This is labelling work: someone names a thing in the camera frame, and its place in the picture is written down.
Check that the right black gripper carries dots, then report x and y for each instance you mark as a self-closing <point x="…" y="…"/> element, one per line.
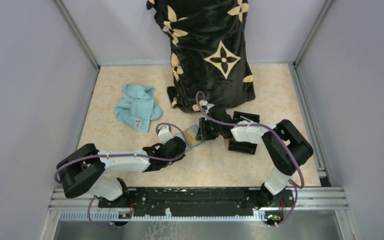
<point x="202" y="134"/>

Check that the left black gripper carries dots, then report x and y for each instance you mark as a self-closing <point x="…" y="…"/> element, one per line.
<point x="181" y="153"/>

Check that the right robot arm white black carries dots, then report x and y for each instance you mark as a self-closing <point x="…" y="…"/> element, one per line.
<point x="286" y="146"/>

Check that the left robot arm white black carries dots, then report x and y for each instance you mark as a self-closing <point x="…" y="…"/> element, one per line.
<point x="86" y="170"/>

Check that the black card tray box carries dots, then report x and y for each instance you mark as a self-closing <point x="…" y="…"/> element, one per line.
<point x="240" y="141"/>

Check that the light blue cloth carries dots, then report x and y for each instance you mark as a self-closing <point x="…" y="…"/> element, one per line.
<point x="137" y="108"/>

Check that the black beige flower-patterned blanket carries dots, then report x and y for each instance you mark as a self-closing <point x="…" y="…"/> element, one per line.
<point x="207" y="51"/>

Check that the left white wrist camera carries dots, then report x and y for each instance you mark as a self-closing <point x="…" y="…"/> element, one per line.
<point x="164" y="133"/>

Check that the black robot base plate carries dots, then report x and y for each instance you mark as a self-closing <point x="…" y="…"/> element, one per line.
<point x="182" y="209"/>

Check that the white slotted cable duct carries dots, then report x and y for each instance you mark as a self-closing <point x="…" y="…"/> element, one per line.
<point x="116" y="216"/>

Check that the aluminium frame rail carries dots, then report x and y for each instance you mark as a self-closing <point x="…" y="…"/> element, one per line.
<point x="307" y="198"/>

